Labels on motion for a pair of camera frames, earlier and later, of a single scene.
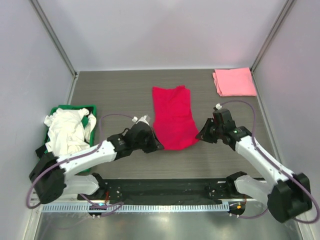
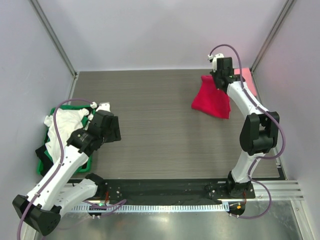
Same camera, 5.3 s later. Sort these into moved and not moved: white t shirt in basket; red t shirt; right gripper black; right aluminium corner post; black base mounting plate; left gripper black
Moved: red t shirt; right gripper black; left gripper black
Not moved: right aluminium corner post; white t shirt in basket; black base mounting plate
